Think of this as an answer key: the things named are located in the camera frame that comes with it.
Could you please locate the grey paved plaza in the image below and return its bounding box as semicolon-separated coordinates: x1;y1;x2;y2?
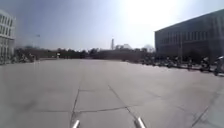
0;58;224;128

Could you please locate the distant tower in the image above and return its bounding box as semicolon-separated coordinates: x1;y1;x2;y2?
110;37;115;51

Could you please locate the row of distant trees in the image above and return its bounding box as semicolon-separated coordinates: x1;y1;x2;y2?
14;44;156;62

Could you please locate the robot's own part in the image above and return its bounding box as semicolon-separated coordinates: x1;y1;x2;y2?
71;119;81;128
134;117;147;128

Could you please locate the row of parked scooters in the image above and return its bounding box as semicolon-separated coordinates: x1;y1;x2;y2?
126;54;224;77

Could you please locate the dark grey building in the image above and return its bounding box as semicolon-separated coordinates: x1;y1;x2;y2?
154;8;224;63

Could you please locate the row of parked bicycles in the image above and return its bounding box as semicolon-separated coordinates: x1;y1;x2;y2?
0;49;38;66

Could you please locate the white building with window rows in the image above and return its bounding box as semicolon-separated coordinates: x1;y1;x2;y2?
0;9;17;63

